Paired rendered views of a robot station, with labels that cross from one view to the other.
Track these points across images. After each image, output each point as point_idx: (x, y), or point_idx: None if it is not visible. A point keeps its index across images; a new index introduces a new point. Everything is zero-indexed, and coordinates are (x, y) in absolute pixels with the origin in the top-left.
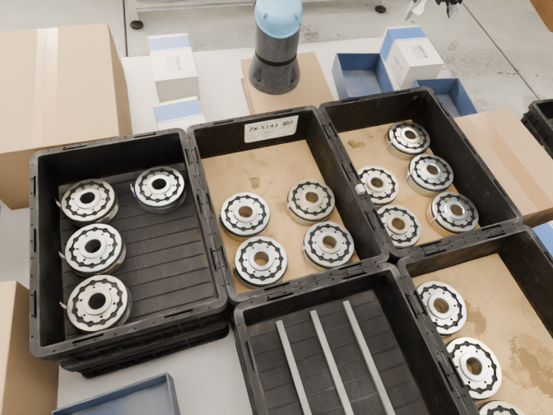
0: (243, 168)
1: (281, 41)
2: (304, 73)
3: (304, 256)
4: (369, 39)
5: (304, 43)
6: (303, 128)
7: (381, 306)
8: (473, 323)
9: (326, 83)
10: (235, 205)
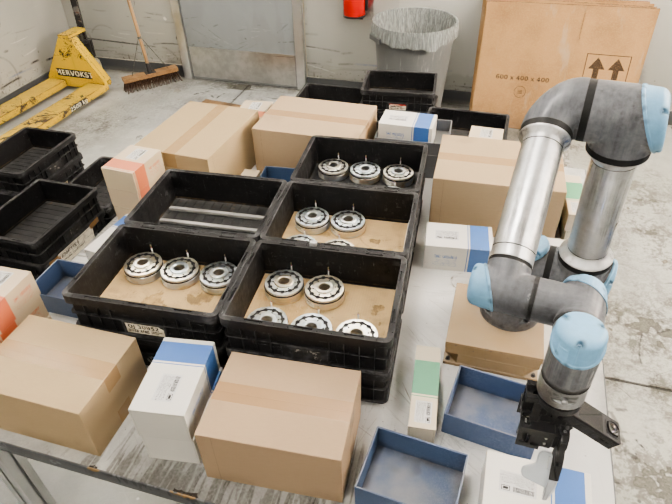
0: (391, 239)
1: None
2: (506, 335)
3: None
4: (611, 499)
5: (606, 404)
6: None
7: None
8: (195, 296)
9: (483, 347)
10: (356, 217)
